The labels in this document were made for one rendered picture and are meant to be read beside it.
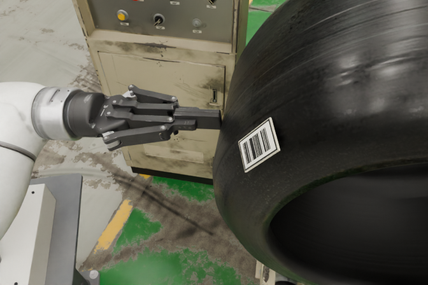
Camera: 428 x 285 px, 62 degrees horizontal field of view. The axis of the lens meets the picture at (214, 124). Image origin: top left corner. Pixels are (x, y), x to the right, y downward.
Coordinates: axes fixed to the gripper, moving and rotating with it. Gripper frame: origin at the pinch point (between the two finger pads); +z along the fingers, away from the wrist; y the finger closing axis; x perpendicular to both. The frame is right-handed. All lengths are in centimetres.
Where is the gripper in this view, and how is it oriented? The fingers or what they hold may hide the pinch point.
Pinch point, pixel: (198, 119)
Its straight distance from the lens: 54.9
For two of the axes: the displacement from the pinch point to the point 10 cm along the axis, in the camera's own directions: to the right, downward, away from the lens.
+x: 1.4, 6.6, 7.4
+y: 1.8, -7.5, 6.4
